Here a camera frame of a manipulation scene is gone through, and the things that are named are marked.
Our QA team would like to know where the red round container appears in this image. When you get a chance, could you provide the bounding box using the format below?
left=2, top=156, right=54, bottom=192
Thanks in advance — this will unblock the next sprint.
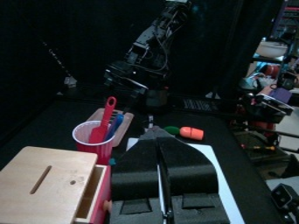
left=262, top=64, right=282, bottom=78

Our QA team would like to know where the black and red device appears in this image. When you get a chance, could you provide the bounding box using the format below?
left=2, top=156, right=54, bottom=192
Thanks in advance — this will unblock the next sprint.
left=236, top=93, right=296, bottom=124

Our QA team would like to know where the red toy spatula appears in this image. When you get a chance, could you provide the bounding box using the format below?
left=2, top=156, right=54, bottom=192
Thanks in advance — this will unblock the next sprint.
left=89, top=95, right=118, bottom=144

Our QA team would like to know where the dark shelf rack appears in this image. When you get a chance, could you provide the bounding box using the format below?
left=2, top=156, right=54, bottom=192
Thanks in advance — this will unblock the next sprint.
left=268, top=0, right=299, bottom=40

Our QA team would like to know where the thin steel bracing wire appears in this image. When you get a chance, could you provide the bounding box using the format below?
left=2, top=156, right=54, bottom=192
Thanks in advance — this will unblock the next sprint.
left=41, top=40, right=78, bottom=86

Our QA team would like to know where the red plastic cup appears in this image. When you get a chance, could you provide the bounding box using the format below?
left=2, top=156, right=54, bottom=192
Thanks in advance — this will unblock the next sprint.
left=71, top=120, right=118, bottom=166

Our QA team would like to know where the yellow and red screwdriver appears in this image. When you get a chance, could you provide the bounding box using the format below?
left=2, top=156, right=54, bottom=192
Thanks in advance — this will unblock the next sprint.
left=241, top=143, right=278, bottom=152

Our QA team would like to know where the black box device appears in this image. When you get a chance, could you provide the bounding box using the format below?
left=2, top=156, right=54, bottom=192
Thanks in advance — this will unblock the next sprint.
left=270, top=183, right=299, bottom=210

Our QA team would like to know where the orange toy carrot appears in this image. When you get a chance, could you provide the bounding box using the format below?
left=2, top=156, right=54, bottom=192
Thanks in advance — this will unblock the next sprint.
left=163, top=125, right=206, bottom=142

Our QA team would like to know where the white bowl on shelf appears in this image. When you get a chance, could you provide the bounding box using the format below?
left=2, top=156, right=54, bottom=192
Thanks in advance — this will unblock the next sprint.
left=256, top=40, right=290, bottom=59

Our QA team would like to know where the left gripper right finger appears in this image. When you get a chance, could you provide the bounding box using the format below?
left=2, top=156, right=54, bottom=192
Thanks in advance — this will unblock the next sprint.
left=157, top=128, right=232, bottom=224

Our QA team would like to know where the metal frame corner bracket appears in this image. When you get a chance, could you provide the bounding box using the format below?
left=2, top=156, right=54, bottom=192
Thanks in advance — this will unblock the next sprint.
left=63, top=76, right=79, bottom=88

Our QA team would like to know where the black backdrop cloth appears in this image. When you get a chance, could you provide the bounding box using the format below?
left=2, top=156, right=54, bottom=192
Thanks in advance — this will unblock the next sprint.
left=0, top=0, right=256, bottom=102

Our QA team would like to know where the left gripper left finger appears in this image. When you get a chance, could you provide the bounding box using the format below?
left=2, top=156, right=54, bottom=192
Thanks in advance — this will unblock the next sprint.
left=110, top=127, right=165, bottom=224

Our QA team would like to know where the blue toy knife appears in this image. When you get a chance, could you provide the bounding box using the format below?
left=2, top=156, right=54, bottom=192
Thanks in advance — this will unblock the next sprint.
left=105, top=113, right=126, bottom=142

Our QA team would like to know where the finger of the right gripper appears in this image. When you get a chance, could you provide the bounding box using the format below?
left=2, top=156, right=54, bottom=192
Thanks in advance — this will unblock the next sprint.
left=117, top=83, right=133, bottom=114
left=130, top=86, right=146, bottom=110

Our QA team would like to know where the purple box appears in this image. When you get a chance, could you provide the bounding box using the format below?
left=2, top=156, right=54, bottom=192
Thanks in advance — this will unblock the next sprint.
left=270, top=87, right=294, bottom=103

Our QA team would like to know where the wooden box with red drawer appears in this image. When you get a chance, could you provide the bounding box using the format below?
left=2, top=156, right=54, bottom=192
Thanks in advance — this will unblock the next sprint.
left=0, top=145, right=115, bottom=224

